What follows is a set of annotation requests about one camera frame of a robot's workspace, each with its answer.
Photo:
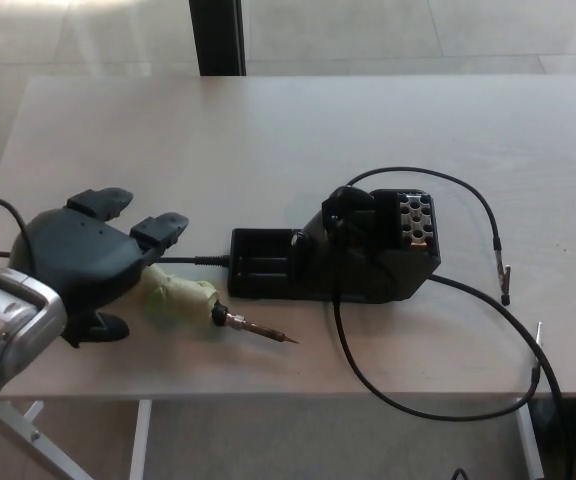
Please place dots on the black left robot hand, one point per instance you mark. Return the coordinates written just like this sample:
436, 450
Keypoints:
83, 255

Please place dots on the tape-wrapped soldering iron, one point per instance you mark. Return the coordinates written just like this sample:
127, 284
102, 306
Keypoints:
183, 300

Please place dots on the black soldering station base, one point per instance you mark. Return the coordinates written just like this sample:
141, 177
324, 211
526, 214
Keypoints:
268, 272

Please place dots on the white metal table leg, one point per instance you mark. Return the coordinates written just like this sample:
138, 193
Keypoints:
140, 440
529, 440

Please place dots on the white diagonal table brace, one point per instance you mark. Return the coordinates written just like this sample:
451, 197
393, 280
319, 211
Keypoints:
38, 445

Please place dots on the thin black alligator clip lead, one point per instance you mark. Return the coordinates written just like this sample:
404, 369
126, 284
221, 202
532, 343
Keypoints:
498, 250

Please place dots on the small silver metal pin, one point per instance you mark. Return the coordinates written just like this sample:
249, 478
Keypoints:
539, 334

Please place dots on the dark bulky floor object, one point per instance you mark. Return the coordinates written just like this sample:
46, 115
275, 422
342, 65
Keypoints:
575, 440

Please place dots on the dark window frame post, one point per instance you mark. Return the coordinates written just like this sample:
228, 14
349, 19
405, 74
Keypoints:
218, 37

